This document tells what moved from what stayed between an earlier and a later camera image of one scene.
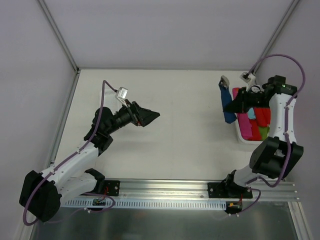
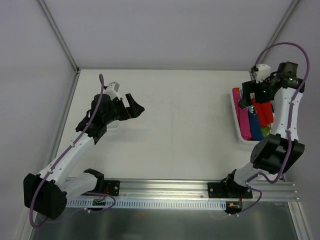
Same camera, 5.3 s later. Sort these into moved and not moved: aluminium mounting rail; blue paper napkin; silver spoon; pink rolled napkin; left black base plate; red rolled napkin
Moved: silver spoon; blue paper napkin
Not moved: pink rolled napkin; aluminium mounting rail; red rolled napkin; left black base plate
